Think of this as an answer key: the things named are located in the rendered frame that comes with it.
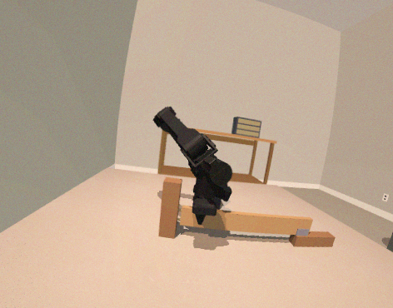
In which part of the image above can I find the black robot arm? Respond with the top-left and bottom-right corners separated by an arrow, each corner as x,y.
152,106 -> 232,202

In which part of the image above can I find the long wooden rail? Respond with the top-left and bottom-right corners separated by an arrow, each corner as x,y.
180,206 -> 313,235

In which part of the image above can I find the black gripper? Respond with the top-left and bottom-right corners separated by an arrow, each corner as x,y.
192,174 -> 216,225

